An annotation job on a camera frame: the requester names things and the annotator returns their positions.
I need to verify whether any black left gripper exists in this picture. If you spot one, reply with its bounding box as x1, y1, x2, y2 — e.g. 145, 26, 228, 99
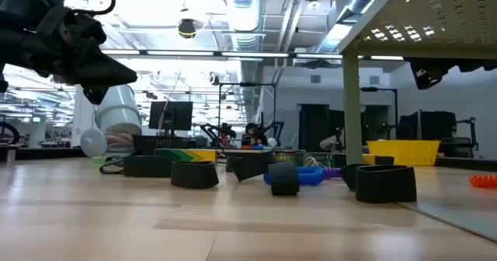
0, 6, 138, 106

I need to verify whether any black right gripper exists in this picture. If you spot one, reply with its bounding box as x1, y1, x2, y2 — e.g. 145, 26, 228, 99
409, 57, 497, 91

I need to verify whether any black band with thin loop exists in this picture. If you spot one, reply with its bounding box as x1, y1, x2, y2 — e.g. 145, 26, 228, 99
99, 155, 174, 178

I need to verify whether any yellow green Crayola crayon box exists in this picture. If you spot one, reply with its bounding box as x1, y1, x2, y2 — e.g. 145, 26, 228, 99
154, 148, 217, 163
273, 148, 304, 167
301, 151, 377, 169

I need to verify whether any red spiral coil keychain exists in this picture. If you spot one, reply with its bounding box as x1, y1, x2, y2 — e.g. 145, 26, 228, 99
468, 174, 497, 190

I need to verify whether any blue spiral coil keychain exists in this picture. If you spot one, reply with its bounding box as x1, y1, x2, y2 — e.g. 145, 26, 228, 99
263, 165, 325, 187

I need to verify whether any pale green metal desk shelf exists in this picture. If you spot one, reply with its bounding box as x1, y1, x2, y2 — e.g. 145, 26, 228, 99
336, 0, 497, 243

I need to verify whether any white plastic bucket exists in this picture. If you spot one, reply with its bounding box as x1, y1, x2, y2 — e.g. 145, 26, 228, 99
94, 84, 143, 136

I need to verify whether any black background equipment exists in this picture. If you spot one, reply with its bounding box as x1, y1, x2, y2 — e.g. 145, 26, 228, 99
398, 110, 479, 158

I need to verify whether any white round lid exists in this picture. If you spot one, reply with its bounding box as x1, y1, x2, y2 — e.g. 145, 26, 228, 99
80, 127, 108, 158

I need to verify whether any clear plastic bag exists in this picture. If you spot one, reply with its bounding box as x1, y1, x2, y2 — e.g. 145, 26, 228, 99
103, 131, 135, 155

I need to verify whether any black mesh basket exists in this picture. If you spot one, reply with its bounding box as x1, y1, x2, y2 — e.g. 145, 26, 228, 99
131, 134, 192, 156

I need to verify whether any black computer monitor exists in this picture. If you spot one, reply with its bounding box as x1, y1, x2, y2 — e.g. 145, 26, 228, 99
148, 100, 194, 137

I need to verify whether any yellow plastic basket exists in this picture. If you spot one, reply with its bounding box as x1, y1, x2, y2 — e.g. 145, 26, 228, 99
367, 139, 442, 166

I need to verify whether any person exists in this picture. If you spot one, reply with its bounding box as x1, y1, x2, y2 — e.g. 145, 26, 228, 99
320, 127, 345, 153
243, 123, 269, 148

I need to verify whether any dark background cabinet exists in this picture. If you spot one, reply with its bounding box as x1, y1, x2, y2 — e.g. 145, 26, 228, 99
297, 103, 345, 153

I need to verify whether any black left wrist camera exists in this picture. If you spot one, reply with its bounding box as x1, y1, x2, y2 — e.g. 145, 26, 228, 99
72, 12, 108, 47

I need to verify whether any black overhead camera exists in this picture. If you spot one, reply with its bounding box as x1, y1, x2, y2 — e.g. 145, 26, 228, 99
177, 18, 197, 40

